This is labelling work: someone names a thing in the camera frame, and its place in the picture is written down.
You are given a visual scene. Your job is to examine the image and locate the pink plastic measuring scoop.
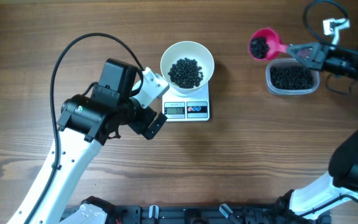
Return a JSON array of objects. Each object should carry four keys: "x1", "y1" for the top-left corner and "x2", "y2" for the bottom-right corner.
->
[{"x1": 248, "y1": 27, "x2": 288, "y2": 60}]

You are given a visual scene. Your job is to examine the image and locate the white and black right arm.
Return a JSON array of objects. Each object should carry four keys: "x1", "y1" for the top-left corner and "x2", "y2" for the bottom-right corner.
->
[{"x1": 274, "y1": 42, "x2": 358, "y2": 223}]

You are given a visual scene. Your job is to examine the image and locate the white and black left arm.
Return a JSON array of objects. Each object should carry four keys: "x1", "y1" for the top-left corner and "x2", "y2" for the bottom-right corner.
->
[{"x1": 9, "y1": 58, "x2": 169, "y2": 223}]

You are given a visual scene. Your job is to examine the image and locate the white digital kitchen scale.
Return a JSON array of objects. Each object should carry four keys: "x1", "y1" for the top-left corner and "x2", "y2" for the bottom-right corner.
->
[{"x1": 162, "y1": 75, "x2": 211, "y2": 122}]

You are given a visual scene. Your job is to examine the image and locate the black beans in scoop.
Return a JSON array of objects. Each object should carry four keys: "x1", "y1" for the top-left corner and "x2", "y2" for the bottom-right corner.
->
[{"x1": 250, "y1": 37, "x2": 270, "y2": 59}]

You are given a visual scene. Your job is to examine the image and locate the black beans in bowl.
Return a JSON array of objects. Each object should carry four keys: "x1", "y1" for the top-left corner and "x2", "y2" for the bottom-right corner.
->
[{"x1": 168, "y1": 58, "x2": 204, "y2": 89}]

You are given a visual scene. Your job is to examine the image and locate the white bowl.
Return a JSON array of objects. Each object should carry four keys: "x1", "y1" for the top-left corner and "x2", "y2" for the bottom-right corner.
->
[{"x1": 160, "y1": 41, "x2": 215, "y2": 93}]

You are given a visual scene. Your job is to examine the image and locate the black beans in container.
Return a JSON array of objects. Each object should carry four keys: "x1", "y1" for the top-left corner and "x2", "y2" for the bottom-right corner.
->
[{"x1": 270, "y1": 66, "x2": 313, "y2": 90}]

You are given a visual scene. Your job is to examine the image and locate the clear plastic container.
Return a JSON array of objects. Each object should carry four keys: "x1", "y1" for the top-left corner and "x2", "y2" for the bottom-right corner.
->
[{"x1": 265, "y1": 58, "x2": 320, "y2": 95}]

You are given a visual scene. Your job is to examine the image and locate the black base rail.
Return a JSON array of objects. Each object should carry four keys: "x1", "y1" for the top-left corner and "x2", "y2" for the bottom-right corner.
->
[{"x1": 60, "y1": 203, "x2": 332, "y2": 224}]

